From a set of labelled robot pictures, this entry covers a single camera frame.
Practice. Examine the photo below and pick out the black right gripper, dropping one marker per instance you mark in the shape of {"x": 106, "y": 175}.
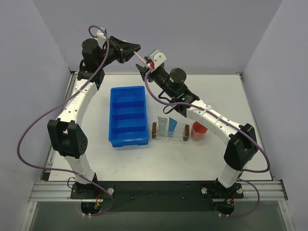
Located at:
{"x": 149, "y": 70}

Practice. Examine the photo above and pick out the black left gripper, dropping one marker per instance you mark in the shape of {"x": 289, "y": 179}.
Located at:
{"x": 120, "y": 51}

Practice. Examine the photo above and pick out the pink toothbrush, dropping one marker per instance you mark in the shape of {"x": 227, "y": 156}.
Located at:
{"x": 143, "y": 61}

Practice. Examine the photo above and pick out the white toothpaste tube green cap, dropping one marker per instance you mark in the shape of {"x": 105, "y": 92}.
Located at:
{"x": 162, "y": 123}

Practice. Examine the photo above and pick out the blue toothpaste tube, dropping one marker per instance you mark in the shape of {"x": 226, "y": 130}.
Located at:
{"x": 171, "y": 126}

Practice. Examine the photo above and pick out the clear holder with wooden ends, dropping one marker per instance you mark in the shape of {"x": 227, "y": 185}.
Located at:
{"x": 170, "y": 133}

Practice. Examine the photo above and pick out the pink plastic cup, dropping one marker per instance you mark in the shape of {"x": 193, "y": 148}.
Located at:
{"x": 198, "y": 131}

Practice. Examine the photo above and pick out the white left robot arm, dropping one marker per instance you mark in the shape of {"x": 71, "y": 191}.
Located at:
{"x": 66, "y": 135}

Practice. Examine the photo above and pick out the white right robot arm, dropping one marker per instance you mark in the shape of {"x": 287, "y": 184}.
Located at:
{"x": 240, "y": 140}

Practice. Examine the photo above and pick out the clear textured oval tray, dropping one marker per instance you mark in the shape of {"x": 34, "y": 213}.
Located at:
{"x": 178, "y": 140}

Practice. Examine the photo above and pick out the blue plastic divided bin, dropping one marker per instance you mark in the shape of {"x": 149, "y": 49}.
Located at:
{"x": 128, "y": 117}

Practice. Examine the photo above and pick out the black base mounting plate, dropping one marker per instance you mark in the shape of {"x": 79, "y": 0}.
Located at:
{"x": 157, "y": 196}

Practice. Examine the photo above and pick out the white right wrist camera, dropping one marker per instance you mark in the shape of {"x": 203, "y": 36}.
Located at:
{"x": 155, "y": 59}

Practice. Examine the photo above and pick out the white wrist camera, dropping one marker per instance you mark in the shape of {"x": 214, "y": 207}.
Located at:
{"x": 155, "y": 59}
{"x": 100, "y": 37}

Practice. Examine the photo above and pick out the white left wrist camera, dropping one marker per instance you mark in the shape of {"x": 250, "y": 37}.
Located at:
{"x": 100, "y": 37}

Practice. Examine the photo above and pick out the aluminium front rail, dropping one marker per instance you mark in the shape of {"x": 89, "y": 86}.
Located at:
{"x": 60, "y": 191}

